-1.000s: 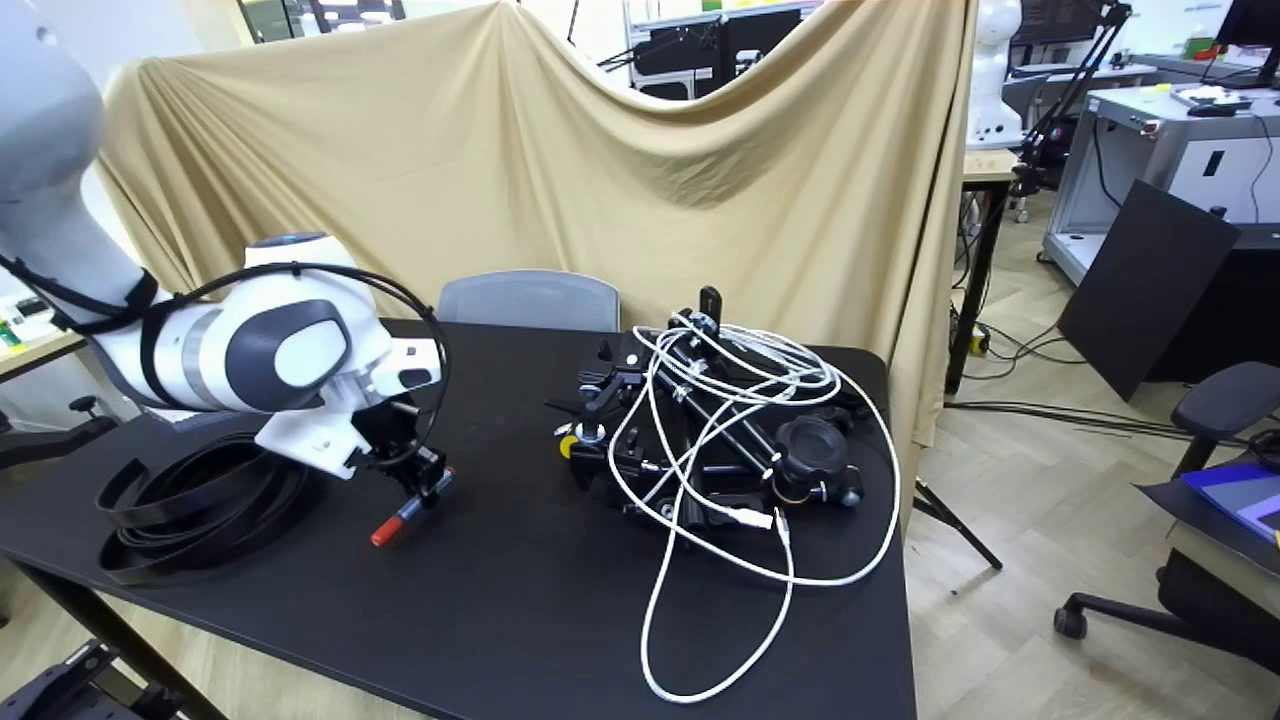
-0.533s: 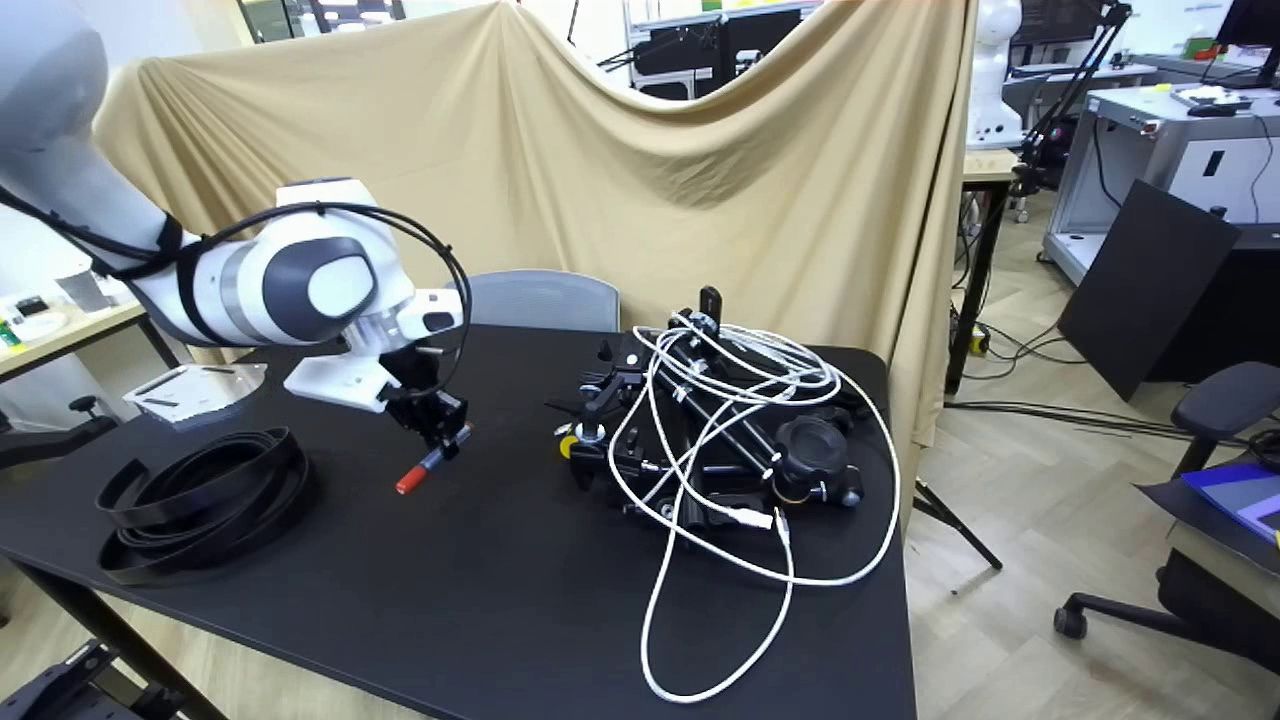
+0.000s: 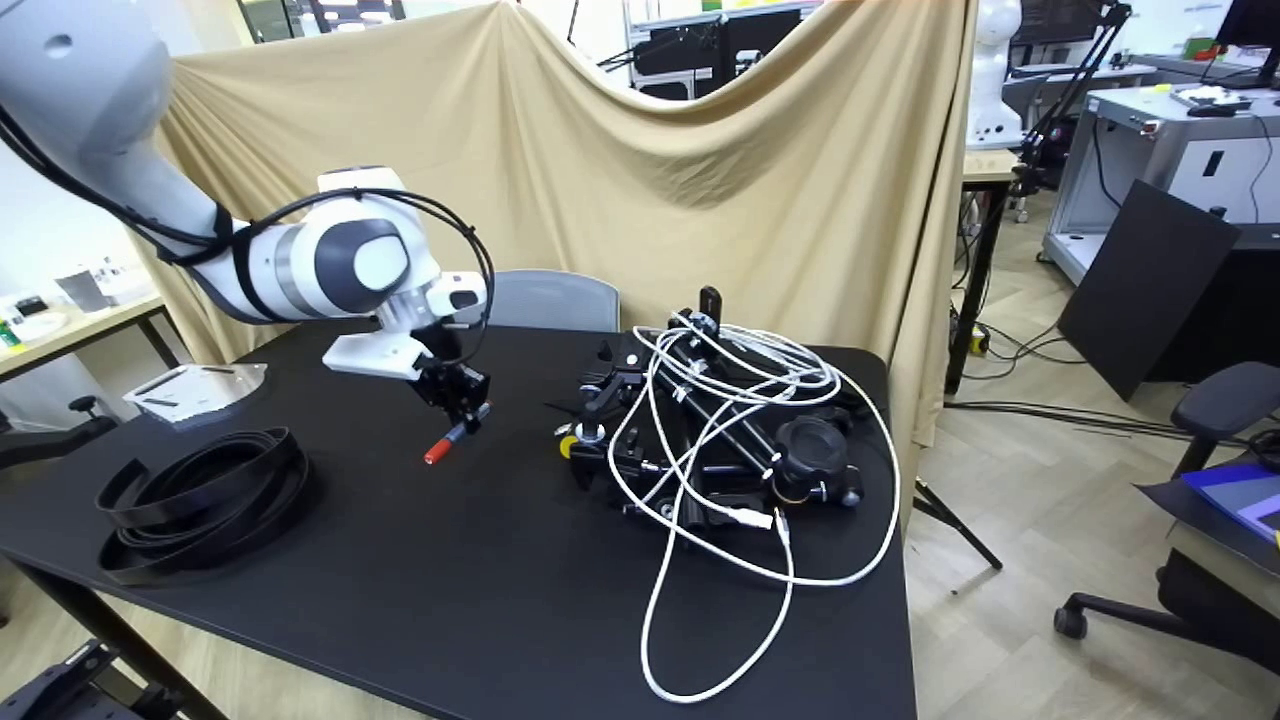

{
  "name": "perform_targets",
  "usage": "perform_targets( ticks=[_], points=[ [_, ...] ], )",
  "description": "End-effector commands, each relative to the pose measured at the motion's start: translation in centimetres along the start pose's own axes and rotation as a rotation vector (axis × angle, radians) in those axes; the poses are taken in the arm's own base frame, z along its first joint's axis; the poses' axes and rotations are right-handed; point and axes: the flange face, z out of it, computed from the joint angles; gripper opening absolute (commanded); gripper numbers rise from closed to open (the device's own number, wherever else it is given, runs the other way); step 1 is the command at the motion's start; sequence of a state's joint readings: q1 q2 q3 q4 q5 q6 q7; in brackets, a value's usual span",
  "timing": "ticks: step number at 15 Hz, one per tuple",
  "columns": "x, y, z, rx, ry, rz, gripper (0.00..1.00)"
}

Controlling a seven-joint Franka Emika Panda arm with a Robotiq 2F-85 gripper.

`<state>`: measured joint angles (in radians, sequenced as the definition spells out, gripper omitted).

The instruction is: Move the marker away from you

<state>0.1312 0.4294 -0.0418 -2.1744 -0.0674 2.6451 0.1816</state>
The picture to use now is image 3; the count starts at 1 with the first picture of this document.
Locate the blue topped box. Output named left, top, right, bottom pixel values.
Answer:
left=1135, top=458, right=1280, bottom=582

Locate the black floor cable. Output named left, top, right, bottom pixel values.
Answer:
left=949, top=318, right=1185, bottom=436

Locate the white desk cabinet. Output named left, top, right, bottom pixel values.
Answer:
left=1034, top=86, right=1280, bottom=291

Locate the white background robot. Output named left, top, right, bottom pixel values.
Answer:
left=962, top=0, right=1032, bottom=154

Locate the black articulated stand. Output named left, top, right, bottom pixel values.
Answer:
left=1017, top=0, right=1135, bottom=181

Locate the coiled black strap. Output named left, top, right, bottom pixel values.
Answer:
left=91, top=422, right=324, bottom=583

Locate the light wooden desk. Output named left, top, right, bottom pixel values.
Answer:
left=0, top=288, right=179, bottom=394

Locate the black chair armrest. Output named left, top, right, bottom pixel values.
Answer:
left=0, top=394, right=129, bottom=471

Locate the wooden top table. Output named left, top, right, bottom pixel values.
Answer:
left=940, top=145, right=1023, bottom=399

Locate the black office chair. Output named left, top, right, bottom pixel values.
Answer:
left=1053, top=358, right=1280, bottom=672

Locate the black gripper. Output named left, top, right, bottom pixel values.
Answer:
left=407, top=348, right=495, bottom=436

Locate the beige cloth curtain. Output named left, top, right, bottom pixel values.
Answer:
left=137, top=0, right=984, bottom=454

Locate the white cable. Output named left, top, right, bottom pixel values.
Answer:
left=602, top=313, right=906, bottom=707

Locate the black equipment pile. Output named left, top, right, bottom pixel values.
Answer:
left=550, top=285, right=873, bottom=540

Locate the black equipment rack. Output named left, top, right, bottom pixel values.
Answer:
left=596, top=0, right=810, bottom=106

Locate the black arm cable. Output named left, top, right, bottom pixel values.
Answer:
left=0, top=110, right=501, bottom=336

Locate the orange capped white marker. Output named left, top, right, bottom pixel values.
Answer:
left=421, top=417, right=475, bottom=471

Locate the black flat panel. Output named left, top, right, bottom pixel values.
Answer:
left=1057, top=176, right=1242, bottom=403

